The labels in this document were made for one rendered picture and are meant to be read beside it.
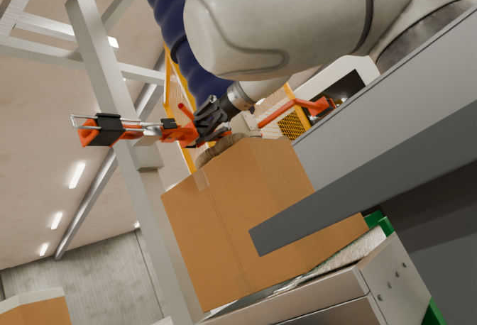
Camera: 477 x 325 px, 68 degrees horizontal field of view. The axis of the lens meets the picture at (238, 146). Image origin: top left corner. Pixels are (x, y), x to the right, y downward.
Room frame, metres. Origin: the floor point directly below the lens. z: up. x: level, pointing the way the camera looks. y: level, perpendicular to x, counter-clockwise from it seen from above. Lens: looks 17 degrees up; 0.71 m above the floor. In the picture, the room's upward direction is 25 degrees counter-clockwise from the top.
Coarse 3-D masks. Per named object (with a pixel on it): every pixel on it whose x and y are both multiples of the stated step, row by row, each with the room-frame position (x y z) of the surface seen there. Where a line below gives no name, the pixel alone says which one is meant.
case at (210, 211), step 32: (224, 160) 1.01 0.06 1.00; (256, 160) 0.97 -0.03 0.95; (288, 160) 1.13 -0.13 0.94; (192, 192) 1.09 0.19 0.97; (224, 192) 1.04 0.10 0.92; (256, 192) 0.99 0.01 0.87; (288, 192) 1.05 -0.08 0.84; (192, 224) 1.12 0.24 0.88; (224, 224) 1.06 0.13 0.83; (256, 224) 1.01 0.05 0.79; (352, 224) 1.35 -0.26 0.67; (192, 256) 1.14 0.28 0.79; (224, 256) 1.08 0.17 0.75; (256, 256) 1.03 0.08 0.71; (288, 256) 0.98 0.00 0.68; (320, 256) 1.05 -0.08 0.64; (224, 288) 1.11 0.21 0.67; (256, 288) 1.05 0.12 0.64
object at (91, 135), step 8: (88, 120) 0.77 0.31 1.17; (96, 120) 0.77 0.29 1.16; (80, 136) 0.80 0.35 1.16; (88, 136) 0.79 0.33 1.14; (96, 136) 0.78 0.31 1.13; (104, 136) 0.80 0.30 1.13; (112, 136) 0.82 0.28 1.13; (120, 136) 0.84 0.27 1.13; (88, 144) 0.80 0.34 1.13; (96, 144) 0.82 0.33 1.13; (104, 144) 0.84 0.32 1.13; (112, 144) 0.86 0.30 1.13
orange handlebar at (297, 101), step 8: (288, 104) 1.23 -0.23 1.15; (296, 104) 1.24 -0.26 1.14; (304, 104) 1.28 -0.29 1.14; (312, 104) 1.34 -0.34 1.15; (280, 112) 1.25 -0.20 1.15; (264, 120) 1.29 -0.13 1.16; (272, 120) 1.29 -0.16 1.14; (160, 128) 0.95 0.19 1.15; (176, 128) 1.00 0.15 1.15; (184, 128) 1.03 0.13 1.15; (128, 136) 0.90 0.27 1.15; (168, 136) 1.00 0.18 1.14; (176, 136) 1.02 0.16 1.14; (184, 136) 1.08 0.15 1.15
